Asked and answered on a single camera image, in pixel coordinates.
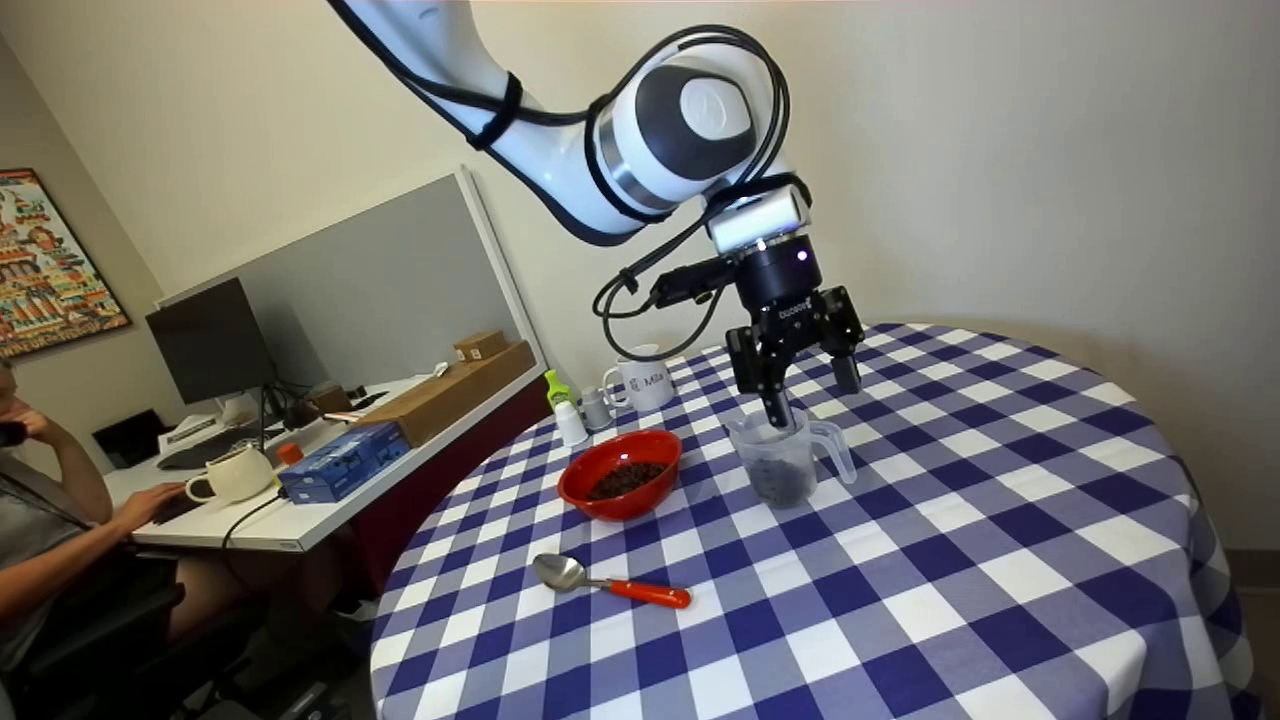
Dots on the blue white checkered tablecloth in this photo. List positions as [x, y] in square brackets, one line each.
[1016, 546]

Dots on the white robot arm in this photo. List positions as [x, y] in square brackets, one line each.
[693, 116]

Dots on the clear plastic measuring jug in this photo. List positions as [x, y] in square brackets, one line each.
[781, 462]

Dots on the white mug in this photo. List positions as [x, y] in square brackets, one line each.
[639, 386]

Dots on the black office chair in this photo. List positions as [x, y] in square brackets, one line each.
[131, 636]

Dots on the black computer monitor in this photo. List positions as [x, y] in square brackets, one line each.
[214, 341]

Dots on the metal spoon orange handle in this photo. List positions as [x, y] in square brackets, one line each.
[562, 575]

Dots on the white office desk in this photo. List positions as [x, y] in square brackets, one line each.
[304, 510]

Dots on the red bowl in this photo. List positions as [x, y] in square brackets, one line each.
[623, 477]

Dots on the grey desk partition panel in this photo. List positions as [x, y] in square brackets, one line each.
[380, 293]

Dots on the white cup on desk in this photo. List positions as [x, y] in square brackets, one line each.
[234, 477]

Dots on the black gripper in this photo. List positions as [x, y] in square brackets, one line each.
[790, 313]

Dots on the small green capped bottle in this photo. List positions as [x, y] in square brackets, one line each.
[565, 409]

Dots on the framed colourful wall picture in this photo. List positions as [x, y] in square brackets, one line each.
[49, 287]

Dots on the blue box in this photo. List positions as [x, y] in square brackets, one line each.
[341, 466]

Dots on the seated person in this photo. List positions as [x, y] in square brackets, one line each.
[66, 546]

